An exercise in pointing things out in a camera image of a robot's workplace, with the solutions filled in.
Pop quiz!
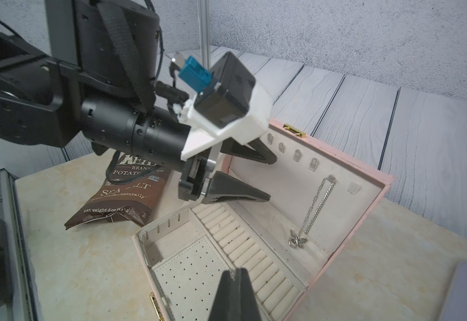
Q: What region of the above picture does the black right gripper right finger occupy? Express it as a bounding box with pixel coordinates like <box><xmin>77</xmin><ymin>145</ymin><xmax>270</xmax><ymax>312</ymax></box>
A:
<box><xmin>240</xmin><ymin>268</ymin><xmax>262</xmax><ymax>321</ymax></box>

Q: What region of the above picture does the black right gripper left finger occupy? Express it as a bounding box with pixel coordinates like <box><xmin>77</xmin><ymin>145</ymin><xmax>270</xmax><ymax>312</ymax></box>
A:
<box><xmin>208</xmin><ymin>269</ymin><xmax>240</xmax><ymax>321</ymax></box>

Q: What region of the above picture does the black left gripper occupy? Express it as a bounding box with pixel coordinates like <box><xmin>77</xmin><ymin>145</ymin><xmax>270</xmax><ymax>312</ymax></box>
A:
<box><xmin>178</xmin><ymin>138</ymin><xmax>277</xmax><ymax>204</ymax></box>

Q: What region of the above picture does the pink jewelry box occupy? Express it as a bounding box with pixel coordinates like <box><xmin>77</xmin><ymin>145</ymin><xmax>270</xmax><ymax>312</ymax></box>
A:
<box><xmin>133</xmin><ymin>120</ymin><xmax>393</xmax><ymax>320</ymax></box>

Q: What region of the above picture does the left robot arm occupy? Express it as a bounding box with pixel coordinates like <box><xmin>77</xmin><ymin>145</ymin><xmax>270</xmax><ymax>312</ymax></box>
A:
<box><xmin>0</xmin><ymin>1</ymin><xmax>277</xmax><ymax>204</ymax></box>

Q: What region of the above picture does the brown kettle chips bag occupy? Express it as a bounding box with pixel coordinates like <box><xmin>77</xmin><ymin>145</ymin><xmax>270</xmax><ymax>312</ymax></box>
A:
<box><xmin>64</xmin><ymin>152</ymin><xmax>171</xmax><ymax>230</ymax></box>

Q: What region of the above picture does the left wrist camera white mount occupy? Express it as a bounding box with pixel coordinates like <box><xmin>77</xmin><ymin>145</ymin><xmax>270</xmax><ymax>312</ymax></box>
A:
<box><xmin>171</xmin><ymin>51</ymin><xmax>274</xmax><ymax>161</ymax></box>

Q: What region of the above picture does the silver butterfly pendant necklace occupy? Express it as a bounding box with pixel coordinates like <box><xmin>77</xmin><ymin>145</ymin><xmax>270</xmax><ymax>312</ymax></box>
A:
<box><xmin>288</xmin><ymin>174</ymin><xmax>337</xmax><ymax>250</ymax></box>

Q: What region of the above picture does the silver left frame post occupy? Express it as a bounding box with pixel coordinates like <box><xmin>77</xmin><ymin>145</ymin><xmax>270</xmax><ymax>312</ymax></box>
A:
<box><xmin>197</xmin><ymin>0</ymin><xmax>212</xmax><ymax>69</ymax></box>

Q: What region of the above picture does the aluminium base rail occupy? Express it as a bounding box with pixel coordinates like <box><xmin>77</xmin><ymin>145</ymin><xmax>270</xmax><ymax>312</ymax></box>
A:
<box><xmin>0</xmin><ymin>169</ymin><xmax>39</xmax><ymax>320</ymax></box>

